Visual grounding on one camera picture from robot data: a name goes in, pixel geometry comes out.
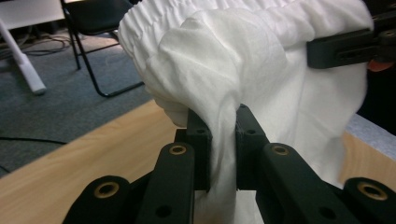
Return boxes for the black folding chair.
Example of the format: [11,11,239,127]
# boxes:
[60,0,146,98]

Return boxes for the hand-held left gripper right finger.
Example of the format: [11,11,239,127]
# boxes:
[235,104,272,190]

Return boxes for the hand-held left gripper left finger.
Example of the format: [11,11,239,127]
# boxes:
[174,107,213,192]

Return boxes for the light floor cables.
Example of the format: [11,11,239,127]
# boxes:
[0,26,74,62]

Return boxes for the black floor cable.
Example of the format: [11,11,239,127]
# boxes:
[0,135,68,146]

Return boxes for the white cloth garment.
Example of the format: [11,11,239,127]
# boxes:
[117,0,375,224]

